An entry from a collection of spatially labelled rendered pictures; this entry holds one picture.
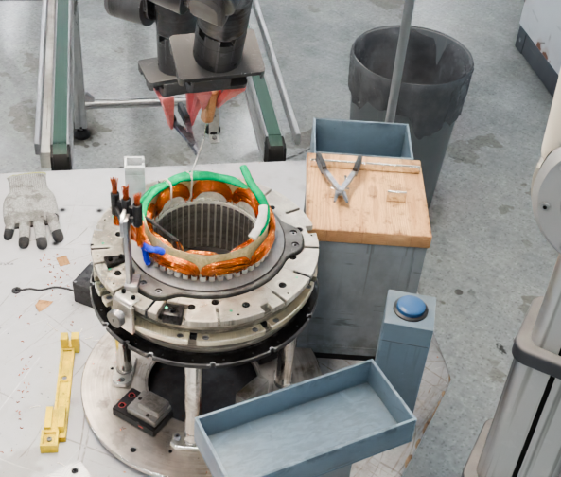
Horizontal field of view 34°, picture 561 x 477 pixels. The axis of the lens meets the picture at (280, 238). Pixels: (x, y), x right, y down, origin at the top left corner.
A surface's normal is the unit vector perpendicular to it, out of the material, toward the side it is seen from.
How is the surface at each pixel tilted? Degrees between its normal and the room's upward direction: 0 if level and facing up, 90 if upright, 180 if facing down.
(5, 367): 0
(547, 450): 90
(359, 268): 90
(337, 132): 90
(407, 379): 90
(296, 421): 0
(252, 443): 0
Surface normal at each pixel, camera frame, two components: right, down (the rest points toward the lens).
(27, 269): 0.07, -0.76
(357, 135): -0.03, 0.65
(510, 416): -0.46, 0.55
